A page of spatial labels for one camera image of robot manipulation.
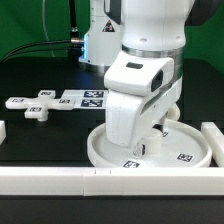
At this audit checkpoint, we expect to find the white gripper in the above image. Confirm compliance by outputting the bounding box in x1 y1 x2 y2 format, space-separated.
104 51 182 158

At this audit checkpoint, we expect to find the thin white cable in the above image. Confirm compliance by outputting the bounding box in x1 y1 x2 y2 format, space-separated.
41 0 56 58

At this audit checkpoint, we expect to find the black cable connector post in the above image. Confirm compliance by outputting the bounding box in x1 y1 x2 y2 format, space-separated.
68 0 79 44

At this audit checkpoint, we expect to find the black cable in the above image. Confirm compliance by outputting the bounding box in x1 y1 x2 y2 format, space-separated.
0 39 84 63

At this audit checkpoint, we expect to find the white fence bar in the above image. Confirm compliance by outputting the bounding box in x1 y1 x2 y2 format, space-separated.
0 167 224 196
201 122 224 168

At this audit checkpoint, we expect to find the white marker plate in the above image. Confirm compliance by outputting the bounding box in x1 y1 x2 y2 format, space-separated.
62 90 108 109

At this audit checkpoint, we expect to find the white right fence bar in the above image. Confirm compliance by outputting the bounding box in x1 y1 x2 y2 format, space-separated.
201 122 224 168

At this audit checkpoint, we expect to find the white left fence block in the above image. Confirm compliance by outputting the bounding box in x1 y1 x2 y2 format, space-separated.
0 121 6 145

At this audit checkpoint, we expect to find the white cross-shaped table base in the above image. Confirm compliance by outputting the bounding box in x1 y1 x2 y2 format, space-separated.
5 90 75 122

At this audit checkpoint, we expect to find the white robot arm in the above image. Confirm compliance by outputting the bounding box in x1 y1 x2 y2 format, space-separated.
87 0 221 159

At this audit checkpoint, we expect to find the white round table top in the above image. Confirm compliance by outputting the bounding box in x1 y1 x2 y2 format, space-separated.
87 119 212 168

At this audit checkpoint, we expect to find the white front fence bar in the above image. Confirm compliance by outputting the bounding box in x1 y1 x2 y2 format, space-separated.
0 167 224 196

